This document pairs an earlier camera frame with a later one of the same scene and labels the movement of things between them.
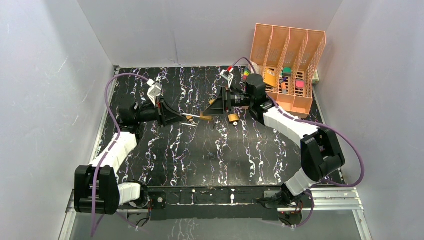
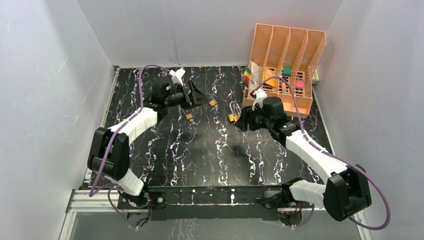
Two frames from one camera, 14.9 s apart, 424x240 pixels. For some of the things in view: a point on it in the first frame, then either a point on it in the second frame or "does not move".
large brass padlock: [204, 117] -> [236, 110]
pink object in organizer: [299, 83] does not move
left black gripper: [160, 112] -> [189, 97]
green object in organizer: [287, 71] does not move
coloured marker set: [246, 73] does not move
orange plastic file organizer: [287, 56] does not move
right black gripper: [222, 103] -> [246, 117]
